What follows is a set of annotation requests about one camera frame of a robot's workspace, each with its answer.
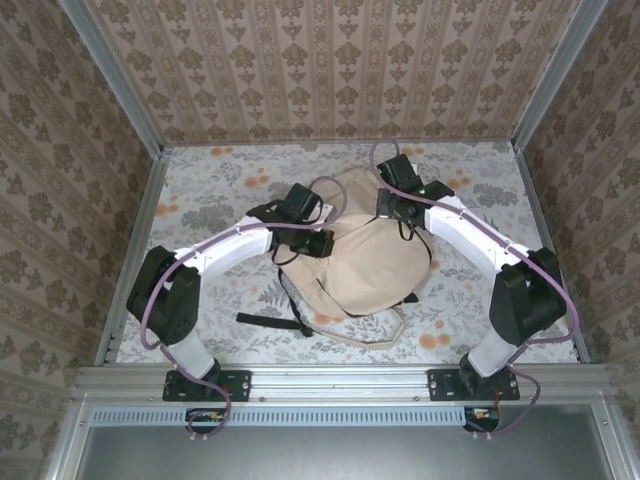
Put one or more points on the beige canvas backpack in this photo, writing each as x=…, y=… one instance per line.
x=365, y=265

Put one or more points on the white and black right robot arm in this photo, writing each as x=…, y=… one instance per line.
x=465, y=230

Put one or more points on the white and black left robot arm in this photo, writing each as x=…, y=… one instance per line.
x=235, y=245

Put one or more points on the floral table cover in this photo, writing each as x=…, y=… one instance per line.
x=210, y=190

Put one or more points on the grey metal panel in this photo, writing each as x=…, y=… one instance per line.
x=325, y=455

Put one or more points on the aluminium mounting rail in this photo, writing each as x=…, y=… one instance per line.
x=340, y=382

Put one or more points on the aluminium side rail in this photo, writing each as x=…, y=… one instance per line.
x=550, y=240
x=135, y=250

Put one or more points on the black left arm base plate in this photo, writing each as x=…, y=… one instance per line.
x=240, y=385

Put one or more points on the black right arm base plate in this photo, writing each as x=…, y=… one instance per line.
x=440, y=385

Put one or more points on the aluminium frame post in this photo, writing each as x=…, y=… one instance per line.
x=115, y=80
x=555, y=80

